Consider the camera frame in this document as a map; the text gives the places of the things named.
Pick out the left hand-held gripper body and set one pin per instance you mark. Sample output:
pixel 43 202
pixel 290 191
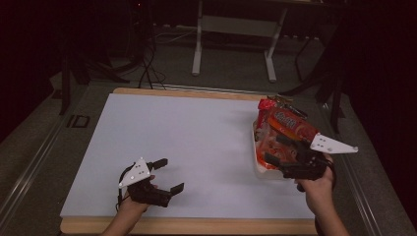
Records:
pixel 139 173

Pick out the person's left hand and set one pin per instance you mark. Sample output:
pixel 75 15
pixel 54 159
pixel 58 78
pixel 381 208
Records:
pixel 134 206

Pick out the white metal stand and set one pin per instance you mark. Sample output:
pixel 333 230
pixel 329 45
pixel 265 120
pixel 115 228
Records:
pixel 236 26

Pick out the black rectangular floor bracket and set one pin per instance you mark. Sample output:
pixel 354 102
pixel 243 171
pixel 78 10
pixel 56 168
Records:
pixel 78 121

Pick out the dark metal stand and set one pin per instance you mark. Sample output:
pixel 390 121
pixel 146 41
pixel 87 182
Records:
pixel 82 72
pixel 327 85

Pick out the metal floor rail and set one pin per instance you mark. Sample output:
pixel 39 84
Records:
pixel 360 190
pixel 29 170

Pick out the clear packet of orange pieces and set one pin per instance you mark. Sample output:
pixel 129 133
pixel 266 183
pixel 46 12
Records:
pixel 288 126

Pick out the person's right hand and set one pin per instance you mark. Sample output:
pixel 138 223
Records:
pixel 316 196

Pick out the white plastic storage box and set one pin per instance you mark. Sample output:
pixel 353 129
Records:
pixel 268 173

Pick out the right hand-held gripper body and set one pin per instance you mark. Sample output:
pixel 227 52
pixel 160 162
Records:
pixel 311 160

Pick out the white table mat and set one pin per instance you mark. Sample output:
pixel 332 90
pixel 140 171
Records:
pixel 196 147

